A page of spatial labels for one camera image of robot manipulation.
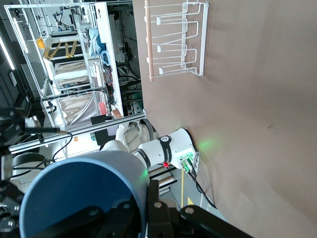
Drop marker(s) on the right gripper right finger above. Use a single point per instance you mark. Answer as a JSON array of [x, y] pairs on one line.
[[161, 223]]

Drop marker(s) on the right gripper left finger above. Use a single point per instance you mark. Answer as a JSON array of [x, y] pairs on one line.
[[94, 220]]

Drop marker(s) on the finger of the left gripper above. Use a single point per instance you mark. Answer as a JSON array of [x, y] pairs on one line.
[[10, 203], [11, 129]]

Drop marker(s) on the blue plastic cup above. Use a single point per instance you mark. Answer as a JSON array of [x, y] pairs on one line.
[[74, 188]]

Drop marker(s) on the grey background robot arm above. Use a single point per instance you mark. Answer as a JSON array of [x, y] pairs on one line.
[[59, 24]]

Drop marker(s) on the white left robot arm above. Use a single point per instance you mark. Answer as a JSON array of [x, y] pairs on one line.
[[175, 146]]

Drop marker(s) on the black rod with metal knob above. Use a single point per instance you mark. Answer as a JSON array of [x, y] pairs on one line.
[[44, 130]]

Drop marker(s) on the round black seat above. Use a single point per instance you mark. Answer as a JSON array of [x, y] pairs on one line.
[[27, 160]]

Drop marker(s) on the small red knob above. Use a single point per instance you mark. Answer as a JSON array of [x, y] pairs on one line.
[[166, 164]]

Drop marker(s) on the beige curtain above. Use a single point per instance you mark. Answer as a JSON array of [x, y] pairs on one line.
[[76, 109]]

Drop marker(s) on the white light strip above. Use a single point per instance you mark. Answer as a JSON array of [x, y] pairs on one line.
[[21, 36], [7, 54]]

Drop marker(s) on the yellow hard hat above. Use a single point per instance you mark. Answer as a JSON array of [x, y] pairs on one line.
[[41, 43]]

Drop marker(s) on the beige office chair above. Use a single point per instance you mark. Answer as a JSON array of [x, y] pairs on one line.
[[138, 135]]

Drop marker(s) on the small red box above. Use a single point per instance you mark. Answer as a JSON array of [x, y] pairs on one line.
[[102, 107]]

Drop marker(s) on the blue cloth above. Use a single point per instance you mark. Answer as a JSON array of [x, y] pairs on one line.
[[95, 42]]

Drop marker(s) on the brown table cover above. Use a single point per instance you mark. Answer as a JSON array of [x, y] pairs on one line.
[[247, 124]]

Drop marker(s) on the white workbench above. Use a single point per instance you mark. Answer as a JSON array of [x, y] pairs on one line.
[[106, 24]]

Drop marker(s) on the silver aluminium cage frame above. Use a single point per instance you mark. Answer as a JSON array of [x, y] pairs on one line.
[[123, 118]]

